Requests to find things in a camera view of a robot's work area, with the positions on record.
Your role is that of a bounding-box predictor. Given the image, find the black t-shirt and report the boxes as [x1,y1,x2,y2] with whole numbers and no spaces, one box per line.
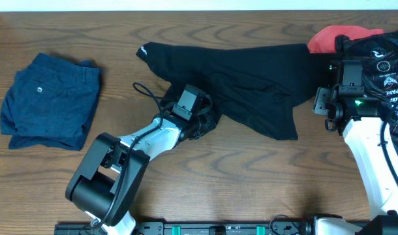
[136,42,339,140]

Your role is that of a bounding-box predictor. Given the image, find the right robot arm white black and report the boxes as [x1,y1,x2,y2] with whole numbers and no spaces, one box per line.
[301,84,398,234]

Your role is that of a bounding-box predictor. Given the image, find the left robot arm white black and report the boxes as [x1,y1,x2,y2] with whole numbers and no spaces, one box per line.
[65,95,216,234]

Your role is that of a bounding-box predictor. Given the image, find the red cloth garment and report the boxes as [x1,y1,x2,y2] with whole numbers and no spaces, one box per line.
[307,25,384,54]

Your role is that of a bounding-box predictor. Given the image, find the black printed cycling jersey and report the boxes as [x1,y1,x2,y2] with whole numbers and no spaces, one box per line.
[335,30,398,154]

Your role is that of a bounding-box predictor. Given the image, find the folded navy blue shorts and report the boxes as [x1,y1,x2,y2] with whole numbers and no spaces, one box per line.
[0,53,101,151]

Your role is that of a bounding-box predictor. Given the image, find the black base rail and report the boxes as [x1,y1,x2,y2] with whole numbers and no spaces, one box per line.
[54,213,373,235]

